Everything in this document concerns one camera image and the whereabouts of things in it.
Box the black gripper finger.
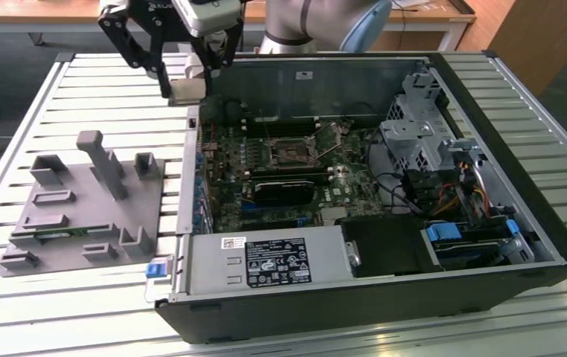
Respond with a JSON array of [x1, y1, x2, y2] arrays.
[[96, 6, 174, 99], [192, 18, 247, 99]]

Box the silver square CPU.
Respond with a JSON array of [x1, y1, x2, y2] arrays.
[[170, 77, 206, 106]]

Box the black RAM slot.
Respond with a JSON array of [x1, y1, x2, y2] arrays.
[[251, 167, 335, 176], [244, 118, 318, 128], [250, 174, 332, 184], [244, 126, 318, 136]]

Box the CPU socket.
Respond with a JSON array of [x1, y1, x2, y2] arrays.
[[266, 136, 324, 169]]

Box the light wooden desk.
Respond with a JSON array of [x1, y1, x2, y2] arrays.
[[0, 0, 478, 52]]

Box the metal locking lever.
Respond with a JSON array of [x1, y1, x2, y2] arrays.
[[320, 128, 351, 158]]

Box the black graphics card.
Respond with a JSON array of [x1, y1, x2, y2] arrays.
[[251, 180, 318, 208]]

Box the green motherboard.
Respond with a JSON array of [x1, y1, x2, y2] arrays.
[[196, 121, 390, 232]]

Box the silver metal disk bay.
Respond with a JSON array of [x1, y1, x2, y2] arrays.
[[379, 71, 488, 176]]

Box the grey plastic parts rack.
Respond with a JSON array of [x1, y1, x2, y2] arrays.
[[0, 129, 168, 279]]

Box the silver chipset heatsink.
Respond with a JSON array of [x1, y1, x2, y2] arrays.
[[319, 207, 350, 227]]

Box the green RAM stick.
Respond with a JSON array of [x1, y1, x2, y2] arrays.
[[33, 225, 116, 239]]

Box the silver power supply with label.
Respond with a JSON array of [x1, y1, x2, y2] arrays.
[[175, 225, 362, 299]]

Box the brown wooden cabinet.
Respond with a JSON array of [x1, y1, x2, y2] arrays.
[[455, 0, 567, 98]]

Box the blue case latch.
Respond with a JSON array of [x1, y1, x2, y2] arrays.
[[146, 257, 176, 279]]

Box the hard disk in blue carrier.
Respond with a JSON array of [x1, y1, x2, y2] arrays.
[[423, 218, 514, 262]]

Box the black PC case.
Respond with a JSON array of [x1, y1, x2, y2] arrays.
[[154, 51, 567, 345]]

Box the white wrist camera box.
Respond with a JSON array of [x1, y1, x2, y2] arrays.
[[170, 0, 243, 38]]

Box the black wire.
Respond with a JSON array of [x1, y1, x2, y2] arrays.
[[368, 129, 424, 216]]

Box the yellow red wire bundle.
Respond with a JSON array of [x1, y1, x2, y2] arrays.
[[430, 181, 494, 217]]

